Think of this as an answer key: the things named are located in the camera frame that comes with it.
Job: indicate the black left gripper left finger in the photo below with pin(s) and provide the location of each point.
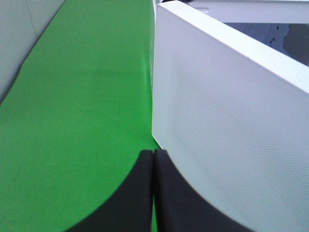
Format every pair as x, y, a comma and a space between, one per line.
130, 207

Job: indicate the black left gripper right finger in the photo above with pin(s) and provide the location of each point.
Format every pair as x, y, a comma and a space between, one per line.
179, 208

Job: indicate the white microwave door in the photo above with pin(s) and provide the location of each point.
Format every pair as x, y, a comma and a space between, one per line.
233, 114

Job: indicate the green table mat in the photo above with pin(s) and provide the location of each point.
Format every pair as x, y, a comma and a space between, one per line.
77, 116

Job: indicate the white microwave oven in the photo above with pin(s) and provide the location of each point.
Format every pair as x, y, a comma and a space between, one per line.
253, 14

